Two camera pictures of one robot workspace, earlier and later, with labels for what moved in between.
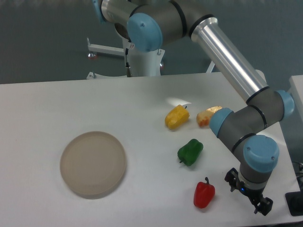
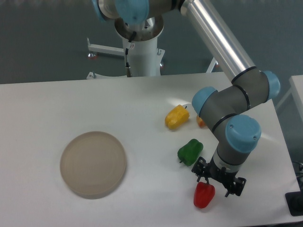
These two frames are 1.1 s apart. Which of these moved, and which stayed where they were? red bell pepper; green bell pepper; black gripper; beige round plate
Moved: black gripper
Stayed: green bell pepper; red bell pepper; beige round plate
